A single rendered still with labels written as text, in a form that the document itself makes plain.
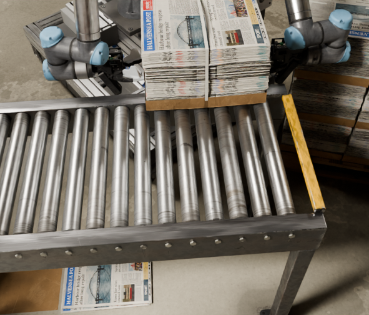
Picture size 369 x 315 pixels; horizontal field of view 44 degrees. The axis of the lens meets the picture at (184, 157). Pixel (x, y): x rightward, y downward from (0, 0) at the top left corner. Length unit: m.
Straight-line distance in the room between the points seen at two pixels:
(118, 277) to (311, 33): 1.24
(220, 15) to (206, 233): 0.66
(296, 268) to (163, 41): 0.77
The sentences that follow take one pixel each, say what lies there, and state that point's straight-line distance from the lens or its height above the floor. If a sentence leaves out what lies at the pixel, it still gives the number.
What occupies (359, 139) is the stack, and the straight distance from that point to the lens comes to 2.15.
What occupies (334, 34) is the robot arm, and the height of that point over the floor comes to 0.92.
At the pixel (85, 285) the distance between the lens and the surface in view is 2.05.
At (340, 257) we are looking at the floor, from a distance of 2.15.
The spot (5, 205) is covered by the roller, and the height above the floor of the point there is 0.80.
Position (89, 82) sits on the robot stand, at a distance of 2.48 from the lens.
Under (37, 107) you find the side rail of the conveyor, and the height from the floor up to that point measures 0.80.
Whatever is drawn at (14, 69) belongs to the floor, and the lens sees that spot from 3.07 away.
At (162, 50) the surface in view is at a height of 1.03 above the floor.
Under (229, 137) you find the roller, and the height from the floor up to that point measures 0.80.
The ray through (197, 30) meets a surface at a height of 1.03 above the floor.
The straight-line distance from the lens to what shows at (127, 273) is 2.04.
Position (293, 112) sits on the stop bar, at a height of 0.82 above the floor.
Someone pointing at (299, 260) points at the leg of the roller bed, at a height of 0.62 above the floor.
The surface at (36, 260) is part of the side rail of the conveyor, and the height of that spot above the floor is 0.74.
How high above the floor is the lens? 1.85
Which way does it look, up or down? 52 degrees down
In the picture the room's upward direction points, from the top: 3 degrees counter-clockwise
